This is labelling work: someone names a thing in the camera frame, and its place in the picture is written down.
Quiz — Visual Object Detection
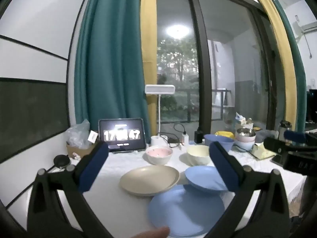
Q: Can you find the pink bowl with red specks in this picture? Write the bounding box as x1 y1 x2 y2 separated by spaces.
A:
145 146 173 165

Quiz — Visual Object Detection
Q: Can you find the large blue plate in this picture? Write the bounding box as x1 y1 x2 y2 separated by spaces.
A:
147 185 225 237

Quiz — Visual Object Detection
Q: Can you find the white air conditioner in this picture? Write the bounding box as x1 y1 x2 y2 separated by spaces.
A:
293 20 317 34

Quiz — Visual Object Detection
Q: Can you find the grey cloth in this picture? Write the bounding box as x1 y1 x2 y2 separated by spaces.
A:
255 130 279 144

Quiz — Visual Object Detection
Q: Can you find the steel bowl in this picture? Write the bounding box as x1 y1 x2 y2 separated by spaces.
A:
236 128 256 137

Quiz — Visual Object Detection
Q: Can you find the cream bowl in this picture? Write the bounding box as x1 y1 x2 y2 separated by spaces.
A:
186 145 211 166

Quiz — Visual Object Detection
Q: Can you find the black round puck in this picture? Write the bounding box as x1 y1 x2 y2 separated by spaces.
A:
54 154 70 168

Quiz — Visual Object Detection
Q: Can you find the teal curtain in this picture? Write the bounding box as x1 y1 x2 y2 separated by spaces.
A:
264 0 309 132
74 0 149 132

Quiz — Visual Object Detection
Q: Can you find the white desk lamp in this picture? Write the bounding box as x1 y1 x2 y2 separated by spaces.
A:
145 85 176 147

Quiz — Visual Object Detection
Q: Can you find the clear plastic bag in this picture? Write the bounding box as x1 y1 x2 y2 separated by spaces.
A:
66 119 93 149

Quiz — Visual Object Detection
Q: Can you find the steel thermos flask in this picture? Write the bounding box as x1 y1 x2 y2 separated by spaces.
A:
279 120 293 142

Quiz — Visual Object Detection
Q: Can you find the yellow packet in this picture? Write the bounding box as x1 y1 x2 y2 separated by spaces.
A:
215 131 234 139

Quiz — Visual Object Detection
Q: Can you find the pale yellow cloth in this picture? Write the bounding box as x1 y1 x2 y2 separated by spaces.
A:
252 142 276 159

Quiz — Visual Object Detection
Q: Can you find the tablet showing clock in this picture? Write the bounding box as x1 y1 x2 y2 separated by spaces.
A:
98 118 146 152

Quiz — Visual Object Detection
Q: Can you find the black cable of white charger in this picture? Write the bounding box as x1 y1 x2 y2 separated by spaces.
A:
173 123 187 136

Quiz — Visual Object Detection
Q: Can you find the beige plate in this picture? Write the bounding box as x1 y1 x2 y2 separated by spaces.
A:
119 165 180 197

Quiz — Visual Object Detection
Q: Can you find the dark monitor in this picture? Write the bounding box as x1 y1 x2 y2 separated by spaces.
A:
306 89 317 124

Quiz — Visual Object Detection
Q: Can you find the dark window frame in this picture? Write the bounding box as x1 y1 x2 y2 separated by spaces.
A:
187 0 213 139

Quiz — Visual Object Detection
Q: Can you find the black lamp cable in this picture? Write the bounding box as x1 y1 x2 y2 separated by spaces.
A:
158 132 182 147

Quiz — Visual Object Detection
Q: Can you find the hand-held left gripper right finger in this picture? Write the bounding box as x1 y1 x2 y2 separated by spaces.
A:
209 141 291 238

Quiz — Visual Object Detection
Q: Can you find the white container with packets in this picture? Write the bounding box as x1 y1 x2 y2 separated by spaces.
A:
234 112 254 131

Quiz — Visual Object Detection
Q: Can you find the black balcony railing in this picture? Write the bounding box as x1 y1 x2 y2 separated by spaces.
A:
161 89 233 123

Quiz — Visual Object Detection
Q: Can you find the small blue plate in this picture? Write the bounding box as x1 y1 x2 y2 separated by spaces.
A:
184 166 229 192

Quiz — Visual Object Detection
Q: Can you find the yellow curtain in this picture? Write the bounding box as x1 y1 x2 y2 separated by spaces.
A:
140 0 159 144
248 0 298 129

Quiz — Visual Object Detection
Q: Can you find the light blue bowl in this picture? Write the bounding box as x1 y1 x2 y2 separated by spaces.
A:
234 139 255 152

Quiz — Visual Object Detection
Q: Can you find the person's left hand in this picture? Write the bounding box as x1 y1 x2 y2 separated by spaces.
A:
127 226 170 238

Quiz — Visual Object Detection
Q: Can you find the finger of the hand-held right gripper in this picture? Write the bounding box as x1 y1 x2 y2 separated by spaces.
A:
264 137 308 155
284 130 317 147

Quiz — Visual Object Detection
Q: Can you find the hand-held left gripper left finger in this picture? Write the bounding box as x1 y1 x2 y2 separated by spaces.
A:
27 141 109 238

